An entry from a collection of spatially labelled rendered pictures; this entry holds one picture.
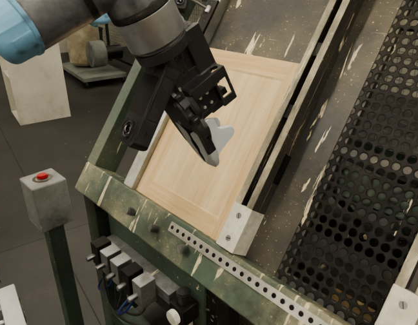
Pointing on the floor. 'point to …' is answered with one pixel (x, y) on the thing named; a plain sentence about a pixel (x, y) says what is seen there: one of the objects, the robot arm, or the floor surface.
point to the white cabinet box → (37, 88)
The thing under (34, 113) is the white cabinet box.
